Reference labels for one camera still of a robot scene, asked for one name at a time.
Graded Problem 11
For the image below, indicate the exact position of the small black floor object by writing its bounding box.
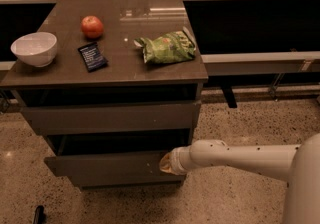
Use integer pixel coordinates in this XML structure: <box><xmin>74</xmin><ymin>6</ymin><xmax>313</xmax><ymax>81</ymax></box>
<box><xmin>32</xmin><ymin>205</ymin><xmax>46</xmax><ymax>224</ymax></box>

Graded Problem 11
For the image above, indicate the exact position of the grey drawer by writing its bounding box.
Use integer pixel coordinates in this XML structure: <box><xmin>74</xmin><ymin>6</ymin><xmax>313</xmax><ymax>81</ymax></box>
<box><xmin>44</xmin><ymin>151</ymin><xmax>185</xmax><ymax>189</ymax></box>
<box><xmin>22</xmin><ymin>101</ymin><xmax>201</xmax><ymax>135</ymax></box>

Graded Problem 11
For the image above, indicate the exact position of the green chip bag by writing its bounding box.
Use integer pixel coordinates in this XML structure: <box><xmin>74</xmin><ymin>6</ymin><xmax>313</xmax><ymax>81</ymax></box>
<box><xmin>134</xmin><ymin>27</ymin><xmax>196</xmax><ymax>64</ymax></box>

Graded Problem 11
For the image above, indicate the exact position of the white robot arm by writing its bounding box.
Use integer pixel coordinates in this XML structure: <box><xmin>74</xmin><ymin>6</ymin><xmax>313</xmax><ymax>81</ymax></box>
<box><xmin>159</xmin><ymin>134</ymin><xmax>320</xmax><ymax>224</ymax></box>

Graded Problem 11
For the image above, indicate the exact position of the white ceramic bowl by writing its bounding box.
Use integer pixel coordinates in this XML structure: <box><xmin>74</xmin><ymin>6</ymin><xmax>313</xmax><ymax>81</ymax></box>
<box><xmin>11</xmin><ymin>32</ymin><xmax>57</xmax><ymax>67</ymax></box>

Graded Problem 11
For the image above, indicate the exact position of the dark blue snack packet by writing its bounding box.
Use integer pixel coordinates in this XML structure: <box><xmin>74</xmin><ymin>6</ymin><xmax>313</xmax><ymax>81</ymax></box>
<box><xmin>78</xmin><ymin>42</ymin><xmax>108</xmax><ymax>72</ymax></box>

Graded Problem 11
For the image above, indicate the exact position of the grey bench ledge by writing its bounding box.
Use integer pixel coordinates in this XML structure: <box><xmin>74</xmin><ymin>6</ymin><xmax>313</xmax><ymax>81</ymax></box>
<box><xmin>202</xmin><ymin>51</ymin><xmax>320</xmax><ymax>76</ymax></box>

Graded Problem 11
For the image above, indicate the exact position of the red apple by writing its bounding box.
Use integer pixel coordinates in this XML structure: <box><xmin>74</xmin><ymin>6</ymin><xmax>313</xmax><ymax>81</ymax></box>
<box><xmin>81</xmin><ymin>16</ymin><xmax>104</xmax><ymax>39</ymax></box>

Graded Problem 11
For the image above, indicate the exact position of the grey drawer cabinet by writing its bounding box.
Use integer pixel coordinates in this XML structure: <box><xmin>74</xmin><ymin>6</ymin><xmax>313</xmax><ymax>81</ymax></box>
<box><xmin>0</xmin><ymin>0</ymin><xmax>209</xmax><ymax>191</ymax></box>

